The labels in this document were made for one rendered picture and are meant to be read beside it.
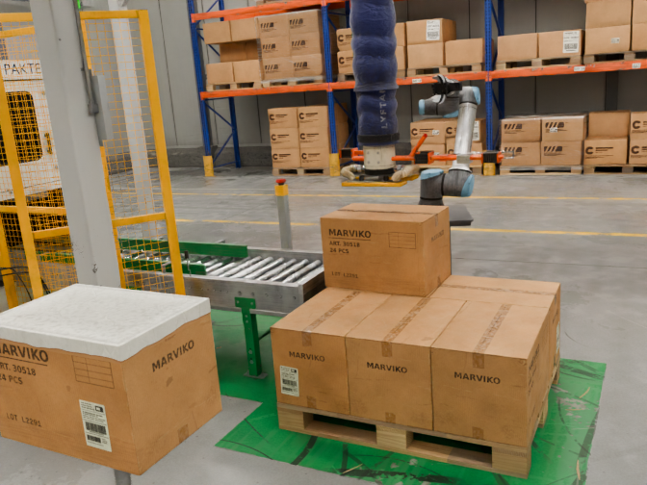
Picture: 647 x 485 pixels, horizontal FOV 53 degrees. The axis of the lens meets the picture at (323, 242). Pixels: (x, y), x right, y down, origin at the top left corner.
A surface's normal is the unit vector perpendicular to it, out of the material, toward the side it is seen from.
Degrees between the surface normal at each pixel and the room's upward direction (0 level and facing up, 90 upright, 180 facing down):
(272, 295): 90
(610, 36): 86
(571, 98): 90
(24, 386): 90
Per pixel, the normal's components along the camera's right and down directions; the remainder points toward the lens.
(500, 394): -0.45, 0.25
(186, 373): 0.89, 0.05
